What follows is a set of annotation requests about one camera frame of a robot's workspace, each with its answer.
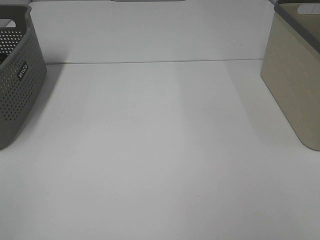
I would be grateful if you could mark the grey perforated plastic basket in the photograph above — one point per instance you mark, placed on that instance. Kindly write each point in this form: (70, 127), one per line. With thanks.
(22, 70)

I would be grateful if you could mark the beige plastic basket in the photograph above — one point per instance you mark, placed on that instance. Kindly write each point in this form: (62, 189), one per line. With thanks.
(291, 66)

